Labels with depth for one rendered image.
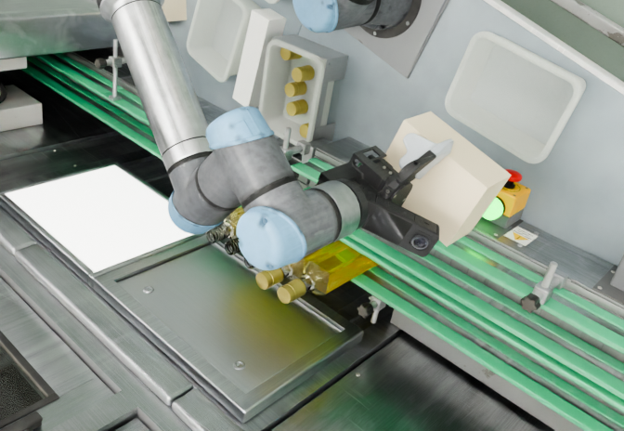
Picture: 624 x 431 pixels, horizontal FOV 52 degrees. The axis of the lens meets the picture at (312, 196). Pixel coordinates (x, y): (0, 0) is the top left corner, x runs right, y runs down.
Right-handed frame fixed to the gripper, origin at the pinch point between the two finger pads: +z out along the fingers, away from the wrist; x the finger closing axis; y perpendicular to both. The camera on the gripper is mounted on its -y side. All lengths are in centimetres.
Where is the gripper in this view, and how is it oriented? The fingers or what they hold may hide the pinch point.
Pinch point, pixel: (433, 180)
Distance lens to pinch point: 98.3
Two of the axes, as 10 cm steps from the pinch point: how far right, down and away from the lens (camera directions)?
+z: 6.6, -2.6, 7.0
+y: -6.6, -6.4, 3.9
